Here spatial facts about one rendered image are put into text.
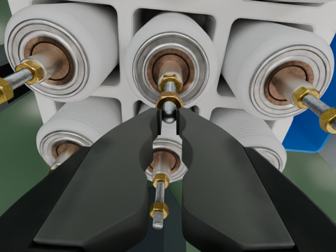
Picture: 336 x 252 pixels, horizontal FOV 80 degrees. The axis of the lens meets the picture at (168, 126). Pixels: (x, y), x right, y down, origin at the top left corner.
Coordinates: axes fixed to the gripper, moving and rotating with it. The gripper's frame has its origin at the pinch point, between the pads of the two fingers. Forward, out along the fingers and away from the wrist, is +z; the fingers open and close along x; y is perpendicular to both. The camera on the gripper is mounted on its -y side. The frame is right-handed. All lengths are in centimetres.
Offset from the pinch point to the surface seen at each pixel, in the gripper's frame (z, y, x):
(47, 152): 9.2, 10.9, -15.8
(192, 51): 9.2, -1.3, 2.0
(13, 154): 34, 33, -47
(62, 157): 7.6, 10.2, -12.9
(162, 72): 7.0, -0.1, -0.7
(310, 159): 34, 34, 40
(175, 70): 7.0, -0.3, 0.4
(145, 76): 9.1, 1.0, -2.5
